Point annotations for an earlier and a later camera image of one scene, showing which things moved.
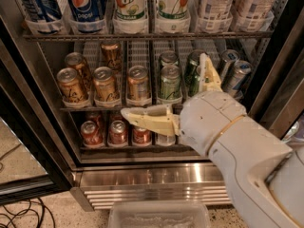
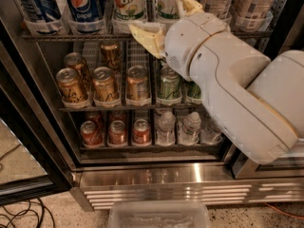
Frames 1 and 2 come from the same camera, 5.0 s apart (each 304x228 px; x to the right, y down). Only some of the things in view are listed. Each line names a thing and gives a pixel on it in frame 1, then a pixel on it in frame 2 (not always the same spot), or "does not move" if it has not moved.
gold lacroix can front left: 72,85 does not move
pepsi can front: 87,1 does not move
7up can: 130,3 does not move
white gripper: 207,119 → 180,46
